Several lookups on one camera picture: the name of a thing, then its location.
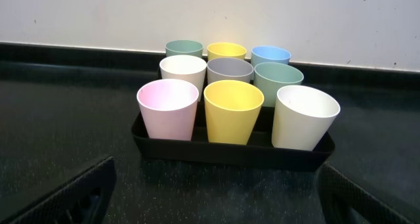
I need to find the yellow cup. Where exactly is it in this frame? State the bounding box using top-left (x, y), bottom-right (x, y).
top-left (207, 41), bottom-right (247, 61)
top-left (203, 79), bottom-right (265, 146)

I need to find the black tray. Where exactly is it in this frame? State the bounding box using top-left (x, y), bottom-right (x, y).
top-left (130, 66), bottom-right (336, 172)

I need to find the white cup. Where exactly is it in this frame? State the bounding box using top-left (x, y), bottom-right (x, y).
top-left (159, 54), bottom-right (208, 102)

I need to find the green cup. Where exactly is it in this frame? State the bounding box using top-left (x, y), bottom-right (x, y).
top-left (253, 62), bottom-right (305, 108)
top-left (164, 39), bottom-right (204, 58)

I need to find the pink cup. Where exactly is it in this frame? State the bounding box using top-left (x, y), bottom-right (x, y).
top-left (136, 78), bottom-right (200, 141)

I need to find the blue cup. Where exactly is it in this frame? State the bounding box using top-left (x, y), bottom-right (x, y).
top-left (251, 45), bottom-right (292, 81)

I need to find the grey cup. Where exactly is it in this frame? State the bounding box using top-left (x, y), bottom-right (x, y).
top-left (206, 56), bottom-right (255, 85)

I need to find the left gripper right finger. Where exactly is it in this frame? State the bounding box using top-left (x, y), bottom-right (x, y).
top-left (317, 162), bottom-right (420, 224)

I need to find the cream cup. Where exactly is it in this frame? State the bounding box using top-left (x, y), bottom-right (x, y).
top-left (270, 84), bottom-right (341, 152)

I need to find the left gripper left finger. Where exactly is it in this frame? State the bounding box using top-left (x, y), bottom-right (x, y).
top-left (0, 155), bottom-right (117, 224)

